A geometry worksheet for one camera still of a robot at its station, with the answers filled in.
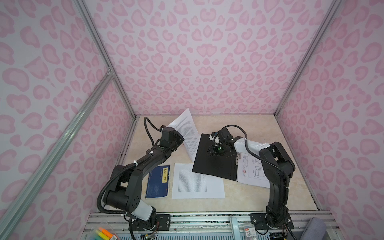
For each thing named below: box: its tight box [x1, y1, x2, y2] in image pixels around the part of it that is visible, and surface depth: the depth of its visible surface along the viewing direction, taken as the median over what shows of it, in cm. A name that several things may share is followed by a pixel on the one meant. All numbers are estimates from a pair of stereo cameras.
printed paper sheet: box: [171, 163, 226, 199], surface depth 88 cm
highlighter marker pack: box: [91, 227, 119, 240], surface depth 71 cm
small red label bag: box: [244, 226, 257, 238], surface depth 70 cm
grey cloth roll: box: [300, 217, 328, 240], surface depth 70 cm
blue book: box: [145, 165, 170, 199], surface depth 87 cm
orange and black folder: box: [192, 133, 238, 182], surface depth 94 cm
